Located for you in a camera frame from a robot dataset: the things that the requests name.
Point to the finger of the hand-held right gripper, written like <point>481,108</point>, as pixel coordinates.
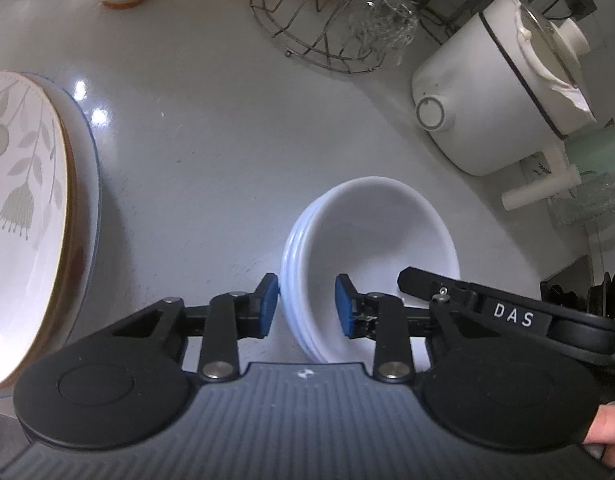
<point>457,292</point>

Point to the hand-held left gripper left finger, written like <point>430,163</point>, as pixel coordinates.
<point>270,306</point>

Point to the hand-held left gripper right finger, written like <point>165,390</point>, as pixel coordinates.
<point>345,310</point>

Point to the white floral plate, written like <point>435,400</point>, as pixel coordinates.
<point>17,210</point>

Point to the person's right hand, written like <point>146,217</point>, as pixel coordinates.
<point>612,430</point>

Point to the dark utensils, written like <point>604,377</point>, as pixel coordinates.
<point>592,295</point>

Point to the clear glass dish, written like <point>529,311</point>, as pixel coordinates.
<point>587,205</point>

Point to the pale green container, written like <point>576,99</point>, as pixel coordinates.
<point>600,152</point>

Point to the white electric cooking pot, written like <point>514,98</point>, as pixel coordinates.
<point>482,95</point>

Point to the white plate with blue rim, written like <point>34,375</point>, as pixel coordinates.
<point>87,195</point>

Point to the glass pot lid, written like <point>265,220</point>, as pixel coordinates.
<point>552,45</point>

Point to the clear glass cup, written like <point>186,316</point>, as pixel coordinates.
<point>387,20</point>

